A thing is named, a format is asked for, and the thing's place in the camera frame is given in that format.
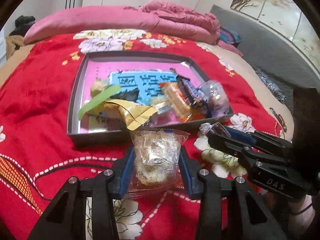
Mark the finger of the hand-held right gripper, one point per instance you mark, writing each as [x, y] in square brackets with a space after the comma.
[240, 135]
[235, 147]

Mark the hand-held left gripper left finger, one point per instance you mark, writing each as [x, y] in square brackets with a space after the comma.
[126, 172]

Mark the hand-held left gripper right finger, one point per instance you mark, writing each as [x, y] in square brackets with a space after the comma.
[186, 172]

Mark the clear cake snack packet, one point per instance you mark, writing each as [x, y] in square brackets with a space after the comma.
[157, 160]

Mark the clear wrapper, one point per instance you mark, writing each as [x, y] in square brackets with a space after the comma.
[206, 128]

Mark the clear plastic snack bag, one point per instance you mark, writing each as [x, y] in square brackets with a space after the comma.
[217, 97]

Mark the grey shallow cardboard box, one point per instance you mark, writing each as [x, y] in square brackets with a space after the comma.
[100, 137]

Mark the yellow snack packet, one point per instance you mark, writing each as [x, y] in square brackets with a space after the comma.
[135, 115]

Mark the orange rice cracker packet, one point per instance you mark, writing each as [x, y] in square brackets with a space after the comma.
[178, 105]

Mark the brown chocolate bar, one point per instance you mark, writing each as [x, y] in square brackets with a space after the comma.
[187, 90]

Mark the dark green pea snack packet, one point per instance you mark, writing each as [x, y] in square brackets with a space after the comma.
[127, 96]

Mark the light green snack packet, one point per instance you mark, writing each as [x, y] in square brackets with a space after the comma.
[100, 100]

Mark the person's right hand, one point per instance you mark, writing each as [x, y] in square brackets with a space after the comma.
[306, 205]

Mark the grey patterned cloth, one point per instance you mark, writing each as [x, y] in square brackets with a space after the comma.
[271, 87]

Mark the grey padded headboard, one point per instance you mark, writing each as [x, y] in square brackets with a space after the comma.
[275, 55]

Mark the colourful striped cloth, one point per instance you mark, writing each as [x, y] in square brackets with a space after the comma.
[230, 36]

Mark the pink and blue book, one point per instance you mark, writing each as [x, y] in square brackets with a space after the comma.
[100, 70]

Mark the red floral blanket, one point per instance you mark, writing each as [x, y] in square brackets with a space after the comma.
[37, 92]

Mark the pink crumpled quilt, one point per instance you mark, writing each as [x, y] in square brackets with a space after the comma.
[187, 22]

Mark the pink quilt and pillow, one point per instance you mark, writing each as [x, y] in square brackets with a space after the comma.
[87, 20]

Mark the brown fuzzy blanket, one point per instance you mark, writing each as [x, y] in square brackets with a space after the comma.
[13, 45]

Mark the dark clothes pile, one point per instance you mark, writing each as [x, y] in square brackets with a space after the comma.
[23, 22]

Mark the tree painted wall panel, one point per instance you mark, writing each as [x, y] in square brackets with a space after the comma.
[275, 0]

